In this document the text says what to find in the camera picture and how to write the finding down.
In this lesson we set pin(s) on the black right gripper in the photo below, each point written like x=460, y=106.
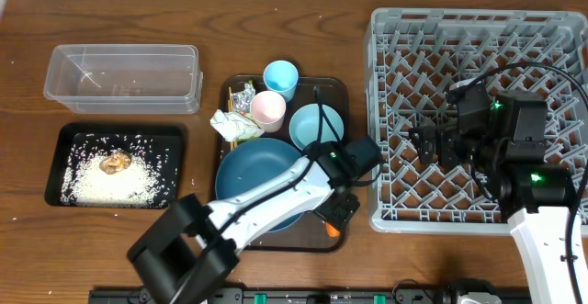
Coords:
x=445, y=135

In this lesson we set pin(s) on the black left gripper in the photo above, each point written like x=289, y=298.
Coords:
x=344, y=217

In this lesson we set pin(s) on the orange carrot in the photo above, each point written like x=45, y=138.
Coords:
x=332, y=231

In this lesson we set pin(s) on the light blue small bowl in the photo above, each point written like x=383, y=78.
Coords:
x=303, y=126

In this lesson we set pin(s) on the dark blue plate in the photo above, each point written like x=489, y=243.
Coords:
x=251, y=164

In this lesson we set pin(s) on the brown food scraps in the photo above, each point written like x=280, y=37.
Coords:
x=115, y=163

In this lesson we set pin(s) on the white rice pile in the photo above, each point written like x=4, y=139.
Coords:
x=149, y=182

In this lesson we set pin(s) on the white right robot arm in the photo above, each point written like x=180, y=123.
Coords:
x=503, y=137

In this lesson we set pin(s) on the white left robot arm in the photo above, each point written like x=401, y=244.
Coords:
x=189, y=252

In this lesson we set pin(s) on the grey plastic dishwasher rack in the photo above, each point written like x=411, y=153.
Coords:
x=415, y=57

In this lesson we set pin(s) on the black waste tray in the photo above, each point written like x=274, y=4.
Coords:
x=65, y=141

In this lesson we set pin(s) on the dark brown serving tray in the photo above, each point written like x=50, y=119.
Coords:
x=307, y=233

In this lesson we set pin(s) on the pink cup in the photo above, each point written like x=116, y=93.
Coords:
x=268, y=109

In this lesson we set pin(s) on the wooden chopstick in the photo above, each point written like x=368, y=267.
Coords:
x=233, y=144

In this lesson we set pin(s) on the crumpled white napkin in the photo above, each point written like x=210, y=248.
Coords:
x=233, y=126

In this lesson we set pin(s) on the light blue cup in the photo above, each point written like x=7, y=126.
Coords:
x=281, y=77

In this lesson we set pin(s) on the silver foil wrapper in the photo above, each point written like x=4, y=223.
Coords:
x=241, y=101

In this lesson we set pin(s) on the clear plastic bin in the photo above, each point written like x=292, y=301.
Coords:
x=125, y=78

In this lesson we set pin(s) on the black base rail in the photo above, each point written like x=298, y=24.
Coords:
x=407, y=291

